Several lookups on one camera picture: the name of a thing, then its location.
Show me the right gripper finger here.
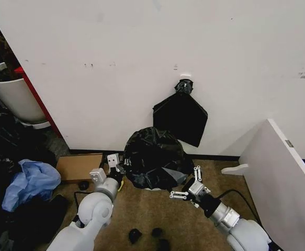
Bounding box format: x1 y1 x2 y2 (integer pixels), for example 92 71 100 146
170 190 189 200
193 165 203 184

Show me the black garbage bag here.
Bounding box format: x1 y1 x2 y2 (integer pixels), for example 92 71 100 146
152 78 209 149
123 127 195 190

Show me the flat black garbage bag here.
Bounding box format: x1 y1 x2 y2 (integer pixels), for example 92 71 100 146
152 78 209 149

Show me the blue plastic bag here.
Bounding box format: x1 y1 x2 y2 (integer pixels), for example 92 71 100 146
2 158 62 212

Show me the black bag pile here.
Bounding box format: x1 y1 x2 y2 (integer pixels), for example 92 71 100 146
0 112 58 184

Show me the black baseboard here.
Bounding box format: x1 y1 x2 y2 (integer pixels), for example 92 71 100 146
69 147 241 160

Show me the flat brown cardboard box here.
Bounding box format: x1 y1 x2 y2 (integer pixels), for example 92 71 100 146
55 153 104 185

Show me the black cloth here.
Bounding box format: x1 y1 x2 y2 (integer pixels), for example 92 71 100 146
0 195 71 251

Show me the white pot saucer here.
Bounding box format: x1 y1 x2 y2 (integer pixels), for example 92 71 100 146
18 119 52 130

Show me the white plant pot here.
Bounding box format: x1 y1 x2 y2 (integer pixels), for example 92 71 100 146
0 62 47 123

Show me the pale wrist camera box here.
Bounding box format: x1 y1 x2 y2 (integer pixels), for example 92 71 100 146
107 153 120 168
188 181 208 198

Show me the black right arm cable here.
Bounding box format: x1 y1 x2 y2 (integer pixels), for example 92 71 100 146
216 189 260 223

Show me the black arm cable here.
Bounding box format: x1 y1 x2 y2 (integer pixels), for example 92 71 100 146
73 191 95 223
216 189 260 223

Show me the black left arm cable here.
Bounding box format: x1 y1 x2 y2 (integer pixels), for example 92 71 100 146
73 191 95 223

